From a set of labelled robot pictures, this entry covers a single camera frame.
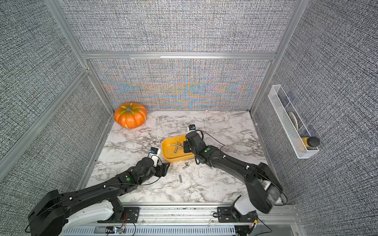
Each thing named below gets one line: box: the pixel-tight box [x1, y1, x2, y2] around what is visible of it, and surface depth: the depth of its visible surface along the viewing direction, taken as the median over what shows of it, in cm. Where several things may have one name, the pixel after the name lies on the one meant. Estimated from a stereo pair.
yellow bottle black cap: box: [301, 136, 320, 148], surface depth 63 cm
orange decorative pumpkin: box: [113, 102, 148, 129], surface depth 105 cm
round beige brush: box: [288, 112, 299, 131], surface depth 71 cm
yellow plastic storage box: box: [161, 134, 195, 163], surface depth 100 cm
